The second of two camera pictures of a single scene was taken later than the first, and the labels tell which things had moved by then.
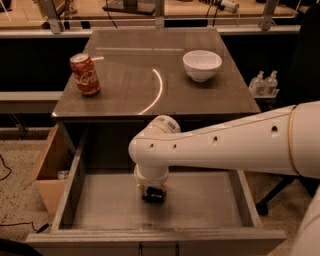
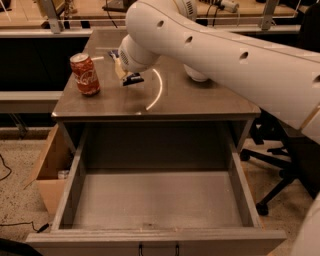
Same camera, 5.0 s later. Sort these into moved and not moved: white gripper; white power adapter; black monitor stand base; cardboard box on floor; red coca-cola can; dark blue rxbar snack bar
Moved: white gripper; dark blue rxbar snack bar
Not moved: red coca-cola can; black monitor stand base; white power adapter; cardboard box on floor
